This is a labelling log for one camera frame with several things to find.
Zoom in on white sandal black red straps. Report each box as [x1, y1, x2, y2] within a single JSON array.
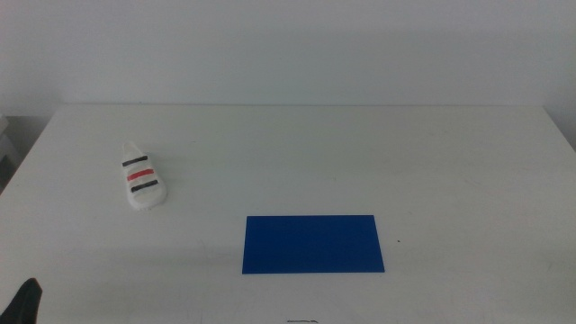
[[120, 141, 168, 212]]

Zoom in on blue rectangular mat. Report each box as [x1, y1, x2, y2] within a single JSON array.
[[241, 214, 386, 275]]

